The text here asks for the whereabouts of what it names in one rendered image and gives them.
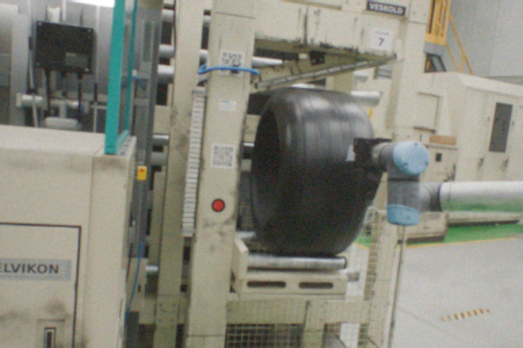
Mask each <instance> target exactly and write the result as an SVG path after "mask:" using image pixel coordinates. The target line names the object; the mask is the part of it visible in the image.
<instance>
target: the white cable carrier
mask: <svg viewBox="0 0 523 348"><path fill-rule="evenodd" d="M193 91H205V87H194V88H193ZM192 96H193V97H192V101H194V102H192V103H191V106H195V107H192V108H191V111H192V113H191V114H190V115H191V116H194V117H191V118H190V121H192V122H190V126H191V127H190V133H189V136H190V137H189V141H190V142H189V143H188V146H189V147H188V151H189V152H188V153H187V155H188V157H187V159H186V160H188V161H187V162H186V165H187V167H186V170H187V172H186V177H185V180H186V181H185V185H186V186H185V197H184V199H185V200H184V204H185V205H184V206H183V208H184V211H183V214H184V215H183V220H182V229H185V230H195V227H193V226H194V223H193V221H194V207H195V197H196V194H195V193H196V188H197V184H196V182H197V178H196V177H198V175H197V173H198V171H199V170H198V169H197V167H199V165H201V162H202V160H199V159H198V158H199V154H198V153H200V149H199V148H200V142H201V139H200V138H199V137H201V136H202V135H201V134H200V133H201V132H202V129H201V128H200V127H202V126H203V124H202V122H203V119H202V118H200V117H203V114H201V113H203V108H200V107H204V103H203V102H204V100H205V99H204V97H201V96H206V95H200V94H192ZM197 112H198V113H197ZM182 236H183V237H192V234H187V233H182Z"/></svg>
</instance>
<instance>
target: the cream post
mask: <svg viewBox="0 0 523 348"><path fill-rule="evenodd" d="M256 15H257V0H212V9H211V20H210V28H209V37H208V54H207V64H206V69H208V68H211V67H215V66H220V57H221V50H224V51H241V52H245V55H244V68H247V69H251V64H252V55H253V40H254V32H255V24H256V20H255V19H256ZM208 75H209V80H208V85H205V91H206V92H207V93H208V95H207V96H205V97H204V99H205V100H204V107H203V117H202V119H203V122H202V124H203V126H202V127H201V129H202V132H201V135H202V136H201V137H200V139H201V142H200V148H199V149H200V153H199V160H202V162H201V165H199V167H198V170H199V171H198V173H197V175H198V177H197V182H196V184H197V188H196V193H195V194H196V197H195V207H194V221H193V223H194V227H195V229H196V234H195V236H194V235H192V237H191V245H190V262H189V272H188V280H187V290H186V307H185V317H184V326H183V345H182V348H224V347H225V339H226V315H227V306H228V299H229V291H230V275H231V259H232V250H233V242H234V239H235V226H236V217H237V210H238V201H239V186H240V175H241V169H242V161H243V153H244V137H245V128H246V120H247V104H248V89H249V80H250V73H247V72H243V77H239V76H232V75H225V74H219V70H216V71H212V72H207V73H205V79H206V77H207V76H208ZM221 100H230V101H236V104H235V111H228V110H220V102H221ZM212 144H223V145H235V161H234V169H231V168H221V167H210V162H211V154H212ZM216 201H222V202H223V208H222V210H220V211H218V210H216V209H215V208H214V206H213V205H214V203H215V202H216Z"/></svg>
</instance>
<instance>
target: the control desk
mask: <svg viewBox="0 0 523 348"><path fill-rule="evenodd" d="M104 147H105V134H94V133H84V132H67V131H57V130H49V129H39V128H31V127H13V126H3V125H0V348H123V342H124V338H123V324H124V312H125V302H126V293H125V282H126V271H127V270H125V269H124V267H127V250H128V239H129V228H130V217H131V205H132V184H133V173H134V162H135V151H136V137H135V136H130V135H127V137H126V139H125V140H124V142H123V143H122V144H121V147H120V149H119V150H118V152H117V154H104Z"/></svg>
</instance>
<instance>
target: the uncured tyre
mask: <svg viewBox="0 0 523 348"><path fill-rule="evenodd" d="M356 137H366V138H375V135H374V133H373V128H372V125H371V121H370V119H369V116H368V115H367V114H366V113H365V111H364V110H363V109H362V107H361V106H360V104H359V102H358V101H357V100H356V99H355V98H354V97H352V96H350V95H348V94H346V93H342V92H339V91H326V90H320V89H312V88H306V87H286V88H283V89H281V90H280V91H278V92H277V93H275V94H274V95H273V96H271V97H270V98H269V99H268V100H267V102H266V104H265V106H264V108H263V110H262V112H261V115H260V118H259V120H258V124H257V130H256V134H255V137H254V142H253V151H252V157H251V167H250V180H249V198H250V211H251V218H252V223H253V229H254V232H255V235H256V236H257V238H258V239H259V240H260V241H261V243H262V244H263V245H264V246H265V247H266V248H267V250H268V251H269V252H272V253H274V254H288V255H311V256H336V255H339V254H342V253H343V252H345V251H346V250H347V249H348V248H349V247H350V246H351V244H352V243H353V242H354V241H355V240H356V239H357V238H359V237H360V235H361V233H362V232H363V230H364V228H365V226H366V224H367V223H364V224H363V221H364V218H365V214H366V212H367V208H368V207H369V206H373V200H360V198H359V197H358V196H357V191H358V188H359V185H360V181H361V178H362V176H363V173H364V169H362V168H353V167H348V166H346V160H347V157H348V154H349V149H350V147H351V145H352V148H353V140H354V138H356Z"/></svg>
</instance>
